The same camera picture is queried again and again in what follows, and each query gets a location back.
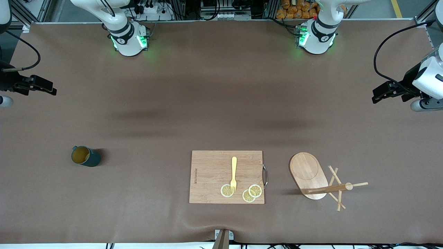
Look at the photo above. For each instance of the brown table cover mat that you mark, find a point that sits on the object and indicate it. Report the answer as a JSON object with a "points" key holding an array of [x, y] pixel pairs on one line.
{"points": [[207, 97]]}

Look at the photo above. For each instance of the bamboo cutting board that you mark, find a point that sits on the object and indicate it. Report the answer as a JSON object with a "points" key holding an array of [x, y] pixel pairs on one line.
{"points": [[211, 176]]}

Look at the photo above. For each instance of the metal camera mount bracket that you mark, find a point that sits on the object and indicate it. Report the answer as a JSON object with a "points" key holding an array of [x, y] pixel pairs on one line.
{"points": [[223, 238]]}

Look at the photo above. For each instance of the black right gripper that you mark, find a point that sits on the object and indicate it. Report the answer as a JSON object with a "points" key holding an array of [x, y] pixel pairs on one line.
{"points": [[10, 83]]}

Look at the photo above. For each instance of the yellow fork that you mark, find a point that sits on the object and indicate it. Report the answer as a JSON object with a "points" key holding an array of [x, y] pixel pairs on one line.
{"points": [[234, 169]]}

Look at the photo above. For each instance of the grey power strip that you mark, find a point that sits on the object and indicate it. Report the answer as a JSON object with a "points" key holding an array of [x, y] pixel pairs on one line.
{"points": [[225, 15]]}

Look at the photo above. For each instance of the white power strip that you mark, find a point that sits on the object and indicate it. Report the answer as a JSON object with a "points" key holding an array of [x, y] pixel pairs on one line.
{"points": [[155, 14]]}

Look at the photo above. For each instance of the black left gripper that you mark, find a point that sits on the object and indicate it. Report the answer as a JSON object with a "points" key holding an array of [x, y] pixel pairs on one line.
{"points": [[408, 82]]}

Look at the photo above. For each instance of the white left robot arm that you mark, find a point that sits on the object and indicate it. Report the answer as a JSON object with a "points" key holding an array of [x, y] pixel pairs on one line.
{"points": [[320, 38]]}

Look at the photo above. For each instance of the orange snack bags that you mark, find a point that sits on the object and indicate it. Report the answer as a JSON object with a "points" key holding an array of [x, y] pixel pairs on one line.
{"points": [[297, 10]]}

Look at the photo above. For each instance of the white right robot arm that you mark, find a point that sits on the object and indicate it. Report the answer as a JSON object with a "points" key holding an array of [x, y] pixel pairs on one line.
{"points": [[126, 41]]}

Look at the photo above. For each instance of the wooden mug tree rack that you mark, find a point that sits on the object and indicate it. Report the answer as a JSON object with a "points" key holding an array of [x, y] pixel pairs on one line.
{"points": [[308, 173]]}

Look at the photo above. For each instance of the lemon slice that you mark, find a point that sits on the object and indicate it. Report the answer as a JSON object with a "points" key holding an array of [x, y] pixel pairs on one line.
{"points": [[247, 197], [225, 192], [256, 190]]}

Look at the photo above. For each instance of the dark teal mug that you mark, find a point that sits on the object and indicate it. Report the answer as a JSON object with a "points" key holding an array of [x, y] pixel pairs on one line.
{"points": [[86, 156]]}

